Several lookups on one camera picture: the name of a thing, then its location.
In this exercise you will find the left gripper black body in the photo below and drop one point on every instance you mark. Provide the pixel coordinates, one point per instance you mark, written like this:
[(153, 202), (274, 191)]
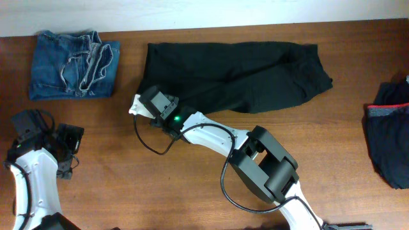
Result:
[(69, 139)]

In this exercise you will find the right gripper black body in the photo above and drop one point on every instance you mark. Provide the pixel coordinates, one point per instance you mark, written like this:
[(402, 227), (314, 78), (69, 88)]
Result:
[(160, 121)]

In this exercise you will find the blue denim jeans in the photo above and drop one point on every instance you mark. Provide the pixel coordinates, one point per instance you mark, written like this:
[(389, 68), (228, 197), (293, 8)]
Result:
[(73, 66)]

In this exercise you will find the black shorts garment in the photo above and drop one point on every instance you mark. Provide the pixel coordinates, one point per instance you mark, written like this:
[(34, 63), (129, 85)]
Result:
[(248, 77)]

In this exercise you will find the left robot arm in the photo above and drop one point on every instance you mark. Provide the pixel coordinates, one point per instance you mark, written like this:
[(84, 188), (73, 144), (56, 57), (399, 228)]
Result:
[(38, 157)]

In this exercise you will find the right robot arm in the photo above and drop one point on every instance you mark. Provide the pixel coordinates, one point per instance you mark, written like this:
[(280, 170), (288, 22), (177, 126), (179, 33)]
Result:
[(261, 162)]

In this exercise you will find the dark garment with red trim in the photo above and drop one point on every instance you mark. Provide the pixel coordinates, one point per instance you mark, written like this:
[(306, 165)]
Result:
[(386, 128)]

